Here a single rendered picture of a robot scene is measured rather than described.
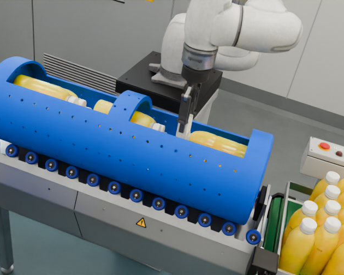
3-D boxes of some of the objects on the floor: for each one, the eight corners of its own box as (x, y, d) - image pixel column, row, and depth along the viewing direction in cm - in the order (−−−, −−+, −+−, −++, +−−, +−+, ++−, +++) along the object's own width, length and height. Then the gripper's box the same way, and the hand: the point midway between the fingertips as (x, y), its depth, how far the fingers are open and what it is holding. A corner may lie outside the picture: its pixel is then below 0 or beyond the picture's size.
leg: (6, 263, 210) (-5, 169, 175) (16, 267, 209) (7, 174, 174) (-2, 271, 205) (-14, 177, 170) (8, 275, 204) (-2, 181, 169)
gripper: (192, 50, 116) (178, 120, 129) (174, 72, 102) (161, 147, 115) (217, 57, 114) (201, 127, 128) (202, 80, 101) (185, 155, 114)
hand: (184, 127), depth 120 cm, fingers closed on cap, 4 cm apart
